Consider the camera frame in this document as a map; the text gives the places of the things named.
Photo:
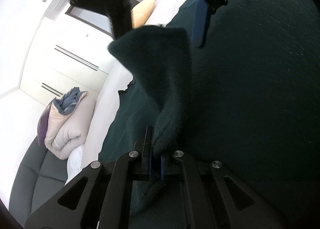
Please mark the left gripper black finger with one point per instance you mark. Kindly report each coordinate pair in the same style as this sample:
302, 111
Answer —
121, 18

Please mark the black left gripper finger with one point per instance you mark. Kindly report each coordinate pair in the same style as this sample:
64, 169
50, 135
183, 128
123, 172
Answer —
212, 197
100, 196

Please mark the dark green knitted sweater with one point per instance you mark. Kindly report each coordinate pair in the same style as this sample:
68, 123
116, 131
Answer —
249, 98

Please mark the yellow pillow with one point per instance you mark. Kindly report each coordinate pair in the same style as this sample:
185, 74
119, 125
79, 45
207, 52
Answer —
142, 12

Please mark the white pillow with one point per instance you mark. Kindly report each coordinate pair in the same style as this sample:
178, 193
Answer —
74, 163

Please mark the folded beige duvet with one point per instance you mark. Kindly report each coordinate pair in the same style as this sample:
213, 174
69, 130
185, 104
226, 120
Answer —
68, 129

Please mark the white bed sheet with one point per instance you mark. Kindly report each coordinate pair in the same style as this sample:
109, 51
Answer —
106, 108

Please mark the purple cushion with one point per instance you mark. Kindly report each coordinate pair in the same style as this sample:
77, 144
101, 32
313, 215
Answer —
42, 126

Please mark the blue grey crumpled garment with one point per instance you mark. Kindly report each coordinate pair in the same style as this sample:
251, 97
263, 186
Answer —
68, 102

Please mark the white wardrobe with handles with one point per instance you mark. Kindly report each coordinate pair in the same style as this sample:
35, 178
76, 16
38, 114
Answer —
66, 53

